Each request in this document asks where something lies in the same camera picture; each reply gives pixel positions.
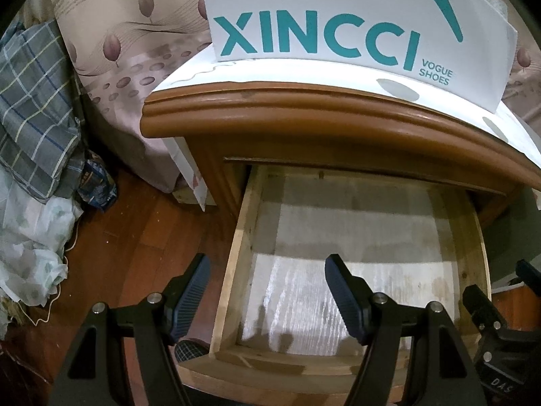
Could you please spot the wooden drawer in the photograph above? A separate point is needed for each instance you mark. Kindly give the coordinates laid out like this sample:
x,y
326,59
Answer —
x,y
338,228

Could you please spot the white floral cloth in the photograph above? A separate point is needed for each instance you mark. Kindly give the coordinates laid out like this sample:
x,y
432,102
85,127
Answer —
x,y
29,237

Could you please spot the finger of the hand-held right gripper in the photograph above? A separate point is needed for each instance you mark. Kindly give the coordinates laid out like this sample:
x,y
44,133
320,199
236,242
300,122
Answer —
x,y
479,306
529,271

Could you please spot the white shoe box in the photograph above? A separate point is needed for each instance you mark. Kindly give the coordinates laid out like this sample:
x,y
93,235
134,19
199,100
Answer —
x,y
317,8

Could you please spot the plaid slipper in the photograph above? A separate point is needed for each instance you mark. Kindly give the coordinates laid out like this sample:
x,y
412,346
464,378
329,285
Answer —
x,y
190,350

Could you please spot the grey plaid cloth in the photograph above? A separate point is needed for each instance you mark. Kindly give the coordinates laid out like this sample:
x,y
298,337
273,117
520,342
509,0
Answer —
x,y
38,105

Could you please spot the leaf-print pink cloth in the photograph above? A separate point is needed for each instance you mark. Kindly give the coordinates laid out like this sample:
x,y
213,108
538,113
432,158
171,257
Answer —
x,y
126,29

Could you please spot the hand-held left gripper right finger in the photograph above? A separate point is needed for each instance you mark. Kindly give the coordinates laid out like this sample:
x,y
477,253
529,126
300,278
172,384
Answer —
x,y
344,300

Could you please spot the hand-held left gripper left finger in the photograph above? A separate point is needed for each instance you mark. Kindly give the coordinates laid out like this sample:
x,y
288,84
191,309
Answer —
x,y
192,300

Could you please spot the blue packet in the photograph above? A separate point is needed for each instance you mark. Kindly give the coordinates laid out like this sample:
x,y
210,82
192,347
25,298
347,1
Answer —
x,y
97,186

